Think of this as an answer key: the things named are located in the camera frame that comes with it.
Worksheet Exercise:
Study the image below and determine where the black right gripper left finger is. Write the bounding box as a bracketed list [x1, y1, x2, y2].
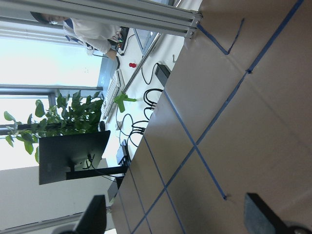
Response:
[73, 195, 107, 234]

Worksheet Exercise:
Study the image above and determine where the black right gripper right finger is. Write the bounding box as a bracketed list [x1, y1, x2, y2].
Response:
[244, 193, 290, 234]

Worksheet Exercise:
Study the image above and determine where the black computer monitor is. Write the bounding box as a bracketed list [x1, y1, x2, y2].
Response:
[39, 131, 127, 185]

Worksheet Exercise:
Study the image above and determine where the green potted plant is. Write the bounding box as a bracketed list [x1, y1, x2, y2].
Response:
[3, 91, 104, 162]

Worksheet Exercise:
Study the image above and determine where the white keyboard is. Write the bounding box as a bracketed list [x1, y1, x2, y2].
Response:
[101, 69, 125, 120]

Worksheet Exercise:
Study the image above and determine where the small red object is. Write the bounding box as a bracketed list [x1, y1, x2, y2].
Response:
[129, 63, 137, 68]

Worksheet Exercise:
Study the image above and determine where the black power adapter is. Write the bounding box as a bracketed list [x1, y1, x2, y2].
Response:
[155, 63, 171, 87]

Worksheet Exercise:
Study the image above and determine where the person in white shirt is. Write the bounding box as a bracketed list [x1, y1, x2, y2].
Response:
[30, 12, 121, 60]

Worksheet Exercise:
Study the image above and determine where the aluminium frame post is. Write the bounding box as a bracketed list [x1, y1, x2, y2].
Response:
[0, 0, 203, 38]

